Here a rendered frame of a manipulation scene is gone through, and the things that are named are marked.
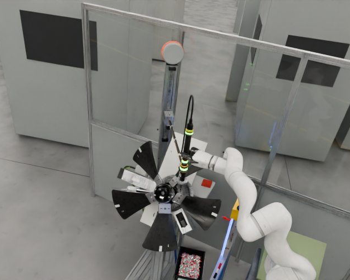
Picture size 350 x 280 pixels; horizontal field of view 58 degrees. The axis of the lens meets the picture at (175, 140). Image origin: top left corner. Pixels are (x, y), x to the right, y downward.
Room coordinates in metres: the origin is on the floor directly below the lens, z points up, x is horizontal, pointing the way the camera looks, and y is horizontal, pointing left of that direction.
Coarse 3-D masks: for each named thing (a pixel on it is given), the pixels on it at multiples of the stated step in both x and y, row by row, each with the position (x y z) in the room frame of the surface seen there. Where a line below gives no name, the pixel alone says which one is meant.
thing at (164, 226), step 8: (160, 216) 1.38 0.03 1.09; (168, 216) 1.41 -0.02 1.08; (152, 224) 1.34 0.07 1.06; (160, 224) 1.35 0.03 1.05; (168, 224) 1.37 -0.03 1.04; (152, 232) 1.31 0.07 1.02; (160, 232) 1.32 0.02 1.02; (168, 232) 1.34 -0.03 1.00; (144, 240) 1.27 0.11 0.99; (152, 240) 1.28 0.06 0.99; (160, 240) 1.29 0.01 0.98; (168, 240) 1.31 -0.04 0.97; (176, 240) 1.33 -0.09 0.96; (152, 248) 1.25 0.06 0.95; (168, 248) 1.27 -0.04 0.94; (176, 248) 1.29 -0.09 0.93
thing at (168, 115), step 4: (164, 112) 2.08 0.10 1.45; (168, 112) 2.09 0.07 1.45; (172, 112) 2.09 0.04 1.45; (164, 116) 2.04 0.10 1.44; (168, 116) 2.03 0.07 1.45; (172, 116) 2.03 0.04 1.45; (164, 120) 2.02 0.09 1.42; (168, 120) 2.02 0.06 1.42; (172, 120) 2.03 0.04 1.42; (164, 124) 2.02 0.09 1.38; (168, 124) 2.02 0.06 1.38; (172, 124) 2.03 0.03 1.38
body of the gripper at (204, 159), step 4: (196, 152) 1.46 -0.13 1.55; (200, 152) 1.46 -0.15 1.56; (204, 152) 1.46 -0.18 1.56; (196, 156) 1.42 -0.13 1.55; (200, 156) 1.42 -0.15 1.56; (204, 156) 1.42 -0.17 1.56; (208, 156) 1.43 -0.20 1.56; (212, 156) 1.41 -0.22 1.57; (196, 160) 1.39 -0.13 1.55; (200, 160) 1.39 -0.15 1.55; (204, 160) 1.39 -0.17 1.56; (208, 160) 1.39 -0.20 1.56; (192, 164) 1.40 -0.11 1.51; (196, 164) 1.39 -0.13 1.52; (200, 164) 1.38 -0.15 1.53; (204, 164) 1.38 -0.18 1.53; (208, 164) 1.37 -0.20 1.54
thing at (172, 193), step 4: (160, 184) 1.49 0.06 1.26; (164, 184) 1.48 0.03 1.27; (168, 184) 1.51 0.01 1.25; (156, 188) 1.47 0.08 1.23; (160, 188) 1.47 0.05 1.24; (164, 188) 1.47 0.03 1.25; (168, 188) 1.46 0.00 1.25; (172, 188) 1.49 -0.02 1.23; (176, 188) 1.54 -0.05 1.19; (156, 192) 1.47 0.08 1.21; (160, 192) 1.46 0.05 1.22; (164, 192) 1.46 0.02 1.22; (168, 192) 1.45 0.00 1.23; (172, 192) 1.46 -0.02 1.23; (176, 192) 1.52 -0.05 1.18; (156, 196) 1.44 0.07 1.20; (160, 196) 1.44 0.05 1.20; (164, 196) 1.44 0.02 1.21; (168, 196) 1.44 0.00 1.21; (160, 200) 1.42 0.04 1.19; (164, 200) 1.42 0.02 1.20; (168, 200) 1.42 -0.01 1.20
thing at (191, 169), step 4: (192, 148) 1.72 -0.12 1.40; (196, 148) 1.70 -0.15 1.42; (188, 164) 1.60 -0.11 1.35; (188, 168) 1.57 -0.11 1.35; (192, 168) 1.56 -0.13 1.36; (196, 168) 1.54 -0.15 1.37; (200, 168) 1.53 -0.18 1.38; (188, 172) 1.54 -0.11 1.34; (192, 172) 1.53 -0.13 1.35; (176, 176) 1.57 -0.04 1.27
